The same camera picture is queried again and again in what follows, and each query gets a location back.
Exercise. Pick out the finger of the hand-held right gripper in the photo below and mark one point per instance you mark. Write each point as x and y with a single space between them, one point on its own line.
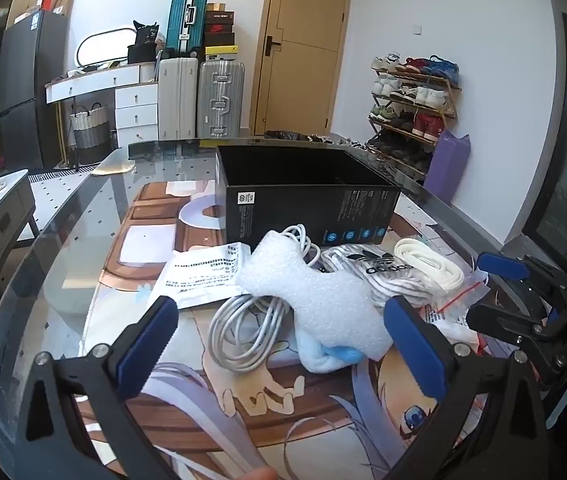
501 321
503 266

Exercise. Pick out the white suitcase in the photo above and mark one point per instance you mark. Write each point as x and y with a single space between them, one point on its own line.
178 100

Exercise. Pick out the striped floor rug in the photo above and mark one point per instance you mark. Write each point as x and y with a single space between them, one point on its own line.
63 174

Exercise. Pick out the black cardboard box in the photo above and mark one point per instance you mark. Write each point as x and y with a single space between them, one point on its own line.
288 210

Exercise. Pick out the wooden shoe rack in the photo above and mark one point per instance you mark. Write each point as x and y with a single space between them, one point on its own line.
451 86

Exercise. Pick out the teal suitcase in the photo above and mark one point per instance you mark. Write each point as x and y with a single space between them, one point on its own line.
183 20

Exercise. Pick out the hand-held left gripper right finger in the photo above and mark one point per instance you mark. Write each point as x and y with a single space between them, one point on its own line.
413 345

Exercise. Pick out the white and blue soft cloth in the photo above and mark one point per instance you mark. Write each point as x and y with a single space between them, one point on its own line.
323 357

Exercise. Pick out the yellow and black shoe box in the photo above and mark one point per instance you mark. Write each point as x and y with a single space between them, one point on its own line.
221 54

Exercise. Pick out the printed cartoon table mat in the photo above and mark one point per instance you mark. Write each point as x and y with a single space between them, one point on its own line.
203 410

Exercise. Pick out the black red-logo shoe box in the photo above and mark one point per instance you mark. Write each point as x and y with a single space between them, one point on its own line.
219 35

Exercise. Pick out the woven storage basket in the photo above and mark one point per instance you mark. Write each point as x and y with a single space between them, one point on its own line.
88 135

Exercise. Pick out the pile of dark shoes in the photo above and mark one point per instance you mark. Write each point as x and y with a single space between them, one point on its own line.
288 135

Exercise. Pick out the purple bag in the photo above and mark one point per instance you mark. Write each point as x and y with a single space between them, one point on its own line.
446 170

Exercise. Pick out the black refrigerator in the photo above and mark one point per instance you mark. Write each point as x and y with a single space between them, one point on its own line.
28 85

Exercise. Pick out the oval mirror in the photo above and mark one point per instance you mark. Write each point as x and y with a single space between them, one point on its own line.
103 47

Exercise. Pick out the black bag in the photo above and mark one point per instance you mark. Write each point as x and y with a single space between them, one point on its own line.
143 52

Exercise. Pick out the white dressing table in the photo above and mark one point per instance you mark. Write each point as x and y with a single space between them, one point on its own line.
136 110

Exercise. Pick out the red-zip bag of shoelaces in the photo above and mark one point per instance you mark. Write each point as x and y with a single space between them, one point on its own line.
428 265

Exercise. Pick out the white printed plastic bag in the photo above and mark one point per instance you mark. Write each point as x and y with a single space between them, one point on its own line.
198 280

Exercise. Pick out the silver suitcase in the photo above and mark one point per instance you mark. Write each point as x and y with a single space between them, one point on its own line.
218 100

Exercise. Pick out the bag of white striped shoelaces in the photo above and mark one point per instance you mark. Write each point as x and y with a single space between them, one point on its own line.
363 280

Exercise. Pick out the collection of assorted shoes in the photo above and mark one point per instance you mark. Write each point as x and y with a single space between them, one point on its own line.
426 127

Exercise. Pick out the white foam sheet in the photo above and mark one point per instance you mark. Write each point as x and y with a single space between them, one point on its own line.
313 300

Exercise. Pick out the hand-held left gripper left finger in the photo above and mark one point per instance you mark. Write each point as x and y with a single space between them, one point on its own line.
148 345

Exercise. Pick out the wooden door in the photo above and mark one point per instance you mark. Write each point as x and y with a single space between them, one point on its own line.
303 85

